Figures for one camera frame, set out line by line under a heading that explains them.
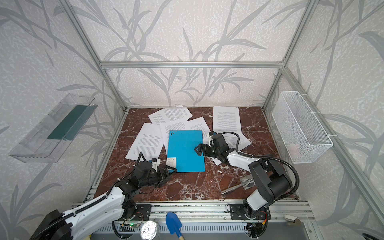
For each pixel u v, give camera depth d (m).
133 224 0.71
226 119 1.15
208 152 0.81
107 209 0.53
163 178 0.71
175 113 1.15
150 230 0.65
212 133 0.85
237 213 0.73
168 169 0.75
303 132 0.62
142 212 0.73
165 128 1.08
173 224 0.73
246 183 0.82
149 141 1.02
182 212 0.75
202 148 0.81
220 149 0.71
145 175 0.66
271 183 0.45
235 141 0.72
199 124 1.12
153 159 0.80
